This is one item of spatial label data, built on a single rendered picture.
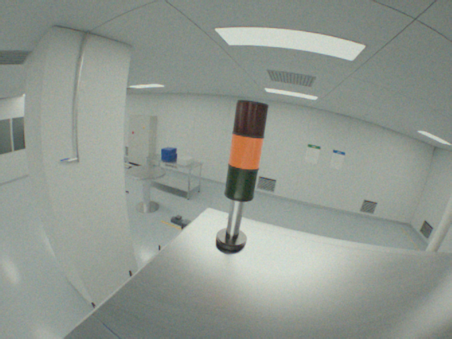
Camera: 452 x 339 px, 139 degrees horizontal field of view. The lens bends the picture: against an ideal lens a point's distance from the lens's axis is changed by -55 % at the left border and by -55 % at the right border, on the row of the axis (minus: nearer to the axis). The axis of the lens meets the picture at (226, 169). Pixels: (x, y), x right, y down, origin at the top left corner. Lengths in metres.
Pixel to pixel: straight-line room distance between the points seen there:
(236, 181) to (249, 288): 0.16
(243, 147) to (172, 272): 0.21
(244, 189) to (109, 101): 1.61
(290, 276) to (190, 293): 0.16
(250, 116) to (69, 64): 1.48
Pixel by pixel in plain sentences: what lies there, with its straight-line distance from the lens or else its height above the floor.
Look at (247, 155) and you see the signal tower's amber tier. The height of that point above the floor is 2.27.
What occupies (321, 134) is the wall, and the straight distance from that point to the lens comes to 5.66.
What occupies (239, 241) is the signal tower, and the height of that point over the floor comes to 2.11.
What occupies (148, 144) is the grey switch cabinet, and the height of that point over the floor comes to 1.00.
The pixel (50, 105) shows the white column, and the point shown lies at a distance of 1.53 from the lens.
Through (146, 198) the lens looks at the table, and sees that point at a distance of 4.51.
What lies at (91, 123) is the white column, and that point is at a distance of 1.69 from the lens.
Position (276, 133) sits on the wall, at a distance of 5.60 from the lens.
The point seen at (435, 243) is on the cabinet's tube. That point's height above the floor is 1.98.
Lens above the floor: 2.33
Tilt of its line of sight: 17 degrees down
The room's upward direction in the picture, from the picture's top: 7 degrees clockwise
